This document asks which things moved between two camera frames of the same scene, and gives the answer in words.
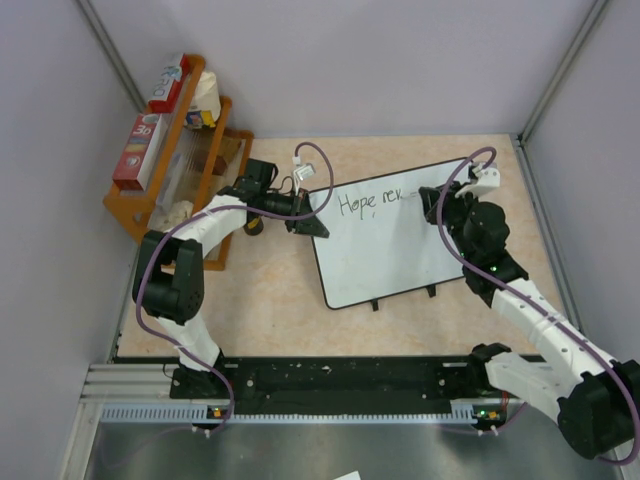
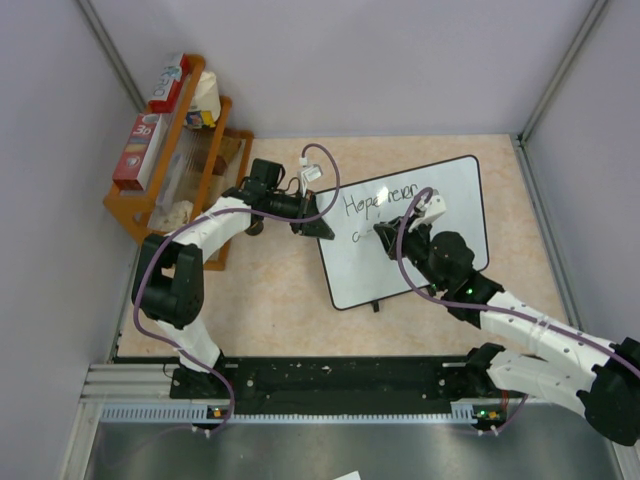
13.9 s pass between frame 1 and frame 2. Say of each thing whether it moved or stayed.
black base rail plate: stayed
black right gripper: moved
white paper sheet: stayed
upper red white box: stayed
